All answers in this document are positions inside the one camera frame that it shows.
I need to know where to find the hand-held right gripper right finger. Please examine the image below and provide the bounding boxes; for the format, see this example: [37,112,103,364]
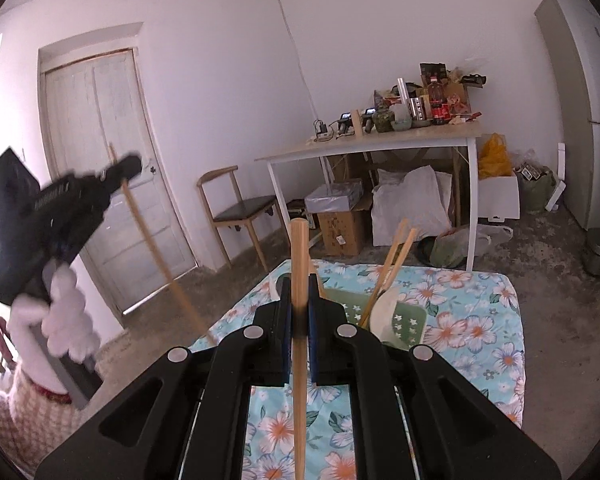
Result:
[307,273,564,480]

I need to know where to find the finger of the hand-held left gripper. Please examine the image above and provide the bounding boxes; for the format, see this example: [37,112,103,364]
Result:
[99,154,144,194]

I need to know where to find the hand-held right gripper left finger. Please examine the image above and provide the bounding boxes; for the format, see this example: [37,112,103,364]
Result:
[35,277,293,480]

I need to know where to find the green plastic utensil holder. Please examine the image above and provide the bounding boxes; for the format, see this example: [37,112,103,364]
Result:
[275,272,431,352]

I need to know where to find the person's left hand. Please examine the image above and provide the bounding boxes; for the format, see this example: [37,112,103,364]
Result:
[7,265,102,386]

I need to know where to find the white panel door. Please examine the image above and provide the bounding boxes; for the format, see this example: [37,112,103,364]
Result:
[37,47,199,317]

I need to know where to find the printed cardboard box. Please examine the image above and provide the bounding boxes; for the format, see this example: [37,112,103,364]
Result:
[316,195,376,257]

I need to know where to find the wooden chair with dark seat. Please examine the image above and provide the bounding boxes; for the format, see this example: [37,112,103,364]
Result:
[196,165,286,274]

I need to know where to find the white foam box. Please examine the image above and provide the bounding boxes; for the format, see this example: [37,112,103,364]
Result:
[304,181,365,216]

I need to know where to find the floral light blue bedcover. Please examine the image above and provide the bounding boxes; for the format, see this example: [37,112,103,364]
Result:
[187,259,526,480]

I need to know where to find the dark green plastic bag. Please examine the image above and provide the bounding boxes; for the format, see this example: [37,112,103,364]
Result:
[417,227,514,271]

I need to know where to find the white sack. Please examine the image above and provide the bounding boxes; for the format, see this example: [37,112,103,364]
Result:
[371,166,454,247]

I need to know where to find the white table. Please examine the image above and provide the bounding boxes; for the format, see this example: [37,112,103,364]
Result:
[255,122,484,274]

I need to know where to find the white storage box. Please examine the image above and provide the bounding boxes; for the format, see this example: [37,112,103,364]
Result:
[477,172,522,224]

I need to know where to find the yellow plastic bag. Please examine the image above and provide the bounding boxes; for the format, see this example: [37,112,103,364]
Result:
[477,132,510,180]

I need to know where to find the green bag with cans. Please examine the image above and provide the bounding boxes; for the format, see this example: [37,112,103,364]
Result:
[514,162,559,214]

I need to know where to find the cola bottle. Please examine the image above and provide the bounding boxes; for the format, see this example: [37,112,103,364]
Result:
[428,76,449,126]

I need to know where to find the grey refrigerator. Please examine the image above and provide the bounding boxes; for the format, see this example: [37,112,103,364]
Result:
[534,0,600,234]

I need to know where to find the white bracket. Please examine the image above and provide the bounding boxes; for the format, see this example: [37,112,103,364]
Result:
[545,142,567,214]

